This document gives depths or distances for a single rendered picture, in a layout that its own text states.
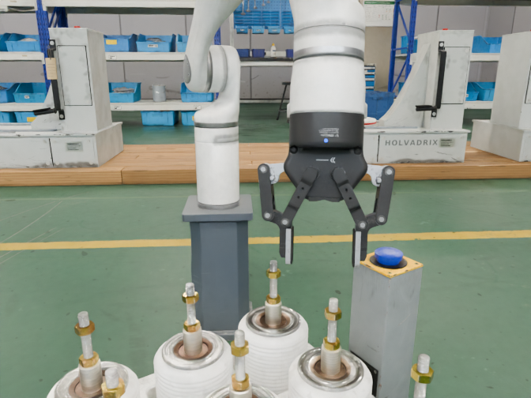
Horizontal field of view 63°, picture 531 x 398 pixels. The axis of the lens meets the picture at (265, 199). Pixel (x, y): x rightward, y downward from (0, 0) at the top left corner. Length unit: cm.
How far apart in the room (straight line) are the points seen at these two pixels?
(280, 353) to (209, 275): 40
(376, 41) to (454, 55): 416
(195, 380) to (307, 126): 31
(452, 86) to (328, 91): 231
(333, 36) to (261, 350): 38
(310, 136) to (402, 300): 33
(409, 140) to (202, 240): 184
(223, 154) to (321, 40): 50
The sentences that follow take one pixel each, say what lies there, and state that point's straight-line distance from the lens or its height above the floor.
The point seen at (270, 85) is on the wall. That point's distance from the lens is 875.
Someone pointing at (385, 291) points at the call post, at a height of 29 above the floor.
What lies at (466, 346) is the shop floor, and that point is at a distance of 110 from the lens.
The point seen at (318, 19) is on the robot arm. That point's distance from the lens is 43.
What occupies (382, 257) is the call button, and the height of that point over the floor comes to 33.
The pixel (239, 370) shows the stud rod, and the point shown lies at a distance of 45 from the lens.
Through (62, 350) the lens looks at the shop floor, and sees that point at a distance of 109.
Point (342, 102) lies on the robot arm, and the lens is 42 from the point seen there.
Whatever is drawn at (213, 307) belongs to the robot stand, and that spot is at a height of 8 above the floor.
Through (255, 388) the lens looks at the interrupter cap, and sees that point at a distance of 51.
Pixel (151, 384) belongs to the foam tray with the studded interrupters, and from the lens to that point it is 64.
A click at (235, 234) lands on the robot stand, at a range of 92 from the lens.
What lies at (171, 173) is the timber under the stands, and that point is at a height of 6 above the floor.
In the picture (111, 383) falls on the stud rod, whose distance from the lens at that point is 40.
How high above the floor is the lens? 58
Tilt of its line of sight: 16 degrees down
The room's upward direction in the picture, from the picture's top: straight up
